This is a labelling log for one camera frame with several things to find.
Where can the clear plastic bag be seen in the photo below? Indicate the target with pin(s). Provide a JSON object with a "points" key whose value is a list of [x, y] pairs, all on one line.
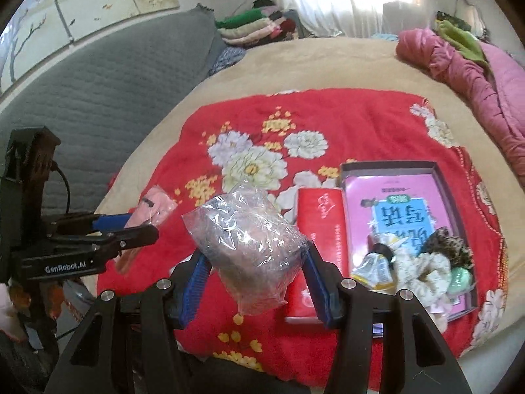
{"points": [[250, 246]]}

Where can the red floral blanket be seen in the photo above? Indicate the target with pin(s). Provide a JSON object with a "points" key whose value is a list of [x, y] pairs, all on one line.
{"points": [[246, 131]]}

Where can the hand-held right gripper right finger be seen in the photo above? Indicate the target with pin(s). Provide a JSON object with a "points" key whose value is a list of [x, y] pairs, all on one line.
{"points": [[322, 291]]}

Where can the leopard print scrunchie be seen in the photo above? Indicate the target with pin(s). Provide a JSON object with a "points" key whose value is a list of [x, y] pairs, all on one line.
{"points": [[447, 246]]}

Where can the black elastic band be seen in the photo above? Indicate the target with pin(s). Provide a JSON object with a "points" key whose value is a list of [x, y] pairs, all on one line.
{"points": [[385, 250]]}

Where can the red cardboard box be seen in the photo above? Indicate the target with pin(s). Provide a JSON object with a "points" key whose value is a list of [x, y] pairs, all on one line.
{"points": [[324, 234]]}

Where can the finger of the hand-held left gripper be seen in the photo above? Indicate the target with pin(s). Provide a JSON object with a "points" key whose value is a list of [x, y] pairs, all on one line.
{"points": [[110, 221], [137, 236]]}

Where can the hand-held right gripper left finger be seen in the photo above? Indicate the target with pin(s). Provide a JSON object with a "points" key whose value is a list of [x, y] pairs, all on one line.
{"points": [[192, 291]]}

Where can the stack of folded clothes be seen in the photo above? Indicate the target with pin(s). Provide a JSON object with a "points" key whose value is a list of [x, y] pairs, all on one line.
{"points": [[254, 26]]}

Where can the pink packet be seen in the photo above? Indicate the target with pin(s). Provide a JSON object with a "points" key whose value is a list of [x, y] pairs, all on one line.
{"points": [[158, 207]]}

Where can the mint green makeup sponge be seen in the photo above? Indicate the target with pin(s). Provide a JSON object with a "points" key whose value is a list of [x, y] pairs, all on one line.
{"points": [[459, 281]]}

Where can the floral wall panel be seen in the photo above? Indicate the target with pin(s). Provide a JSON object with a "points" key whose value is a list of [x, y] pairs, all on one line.
{"points": [[90, 0]]}

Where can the beige bed sheet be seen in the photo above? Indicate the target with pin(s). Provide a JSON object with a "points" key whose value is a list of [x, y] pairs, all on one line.
{"points": [[328, 61]]}

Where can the white yellow snack packet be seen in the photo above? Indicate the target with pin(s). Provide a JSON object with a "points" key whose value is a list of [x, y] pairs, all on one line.
{"points": [[375, 273]]}

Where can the pink book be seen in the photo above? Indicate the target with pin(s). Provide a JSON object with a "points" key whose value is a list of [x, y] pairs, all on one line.
{"points": [[365, 213]]}

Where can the pink quilt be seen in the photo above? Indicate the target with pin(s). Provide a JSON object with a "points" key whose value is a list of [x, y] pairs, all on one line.
{"points": [[463, 69]]}

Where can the grey quilted cushion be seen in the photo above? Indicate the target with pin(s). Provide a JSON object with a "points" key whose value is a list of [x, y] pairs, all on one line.
{"points": [[102, 90]]}

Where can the blue patterned cloth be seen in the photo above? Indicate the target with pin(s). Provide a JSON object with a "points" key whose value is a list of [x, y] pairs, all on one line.
{"points": [[227, 59]]}

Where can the white floral scrunchie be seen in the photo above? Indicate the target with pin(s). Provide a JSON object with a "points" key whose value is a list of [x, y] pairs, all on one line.
{"points": [[426, 279]]}

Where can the green cloth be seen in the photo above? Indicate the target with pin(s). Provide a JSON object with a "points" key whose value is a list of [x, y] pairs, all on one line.
{"points": [[463, 39]]}

